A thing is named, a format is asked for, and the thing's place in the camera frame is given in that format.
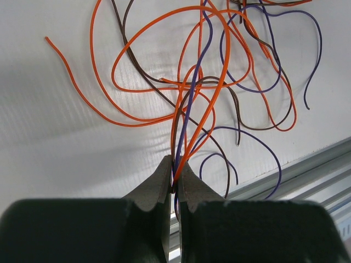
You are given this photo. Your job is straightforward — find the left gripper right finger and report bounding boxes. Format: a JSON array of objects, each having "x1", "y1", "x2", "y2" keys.
[{"x1": 178, "y1": 164, "x2": 350, "y2": 262}]

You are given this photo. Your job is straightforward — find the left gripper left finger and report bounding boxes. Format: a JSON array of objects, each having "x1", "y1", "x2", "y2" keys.
[{"x1": 1, "y1": 156, "x2": 172, "y2": 262}]

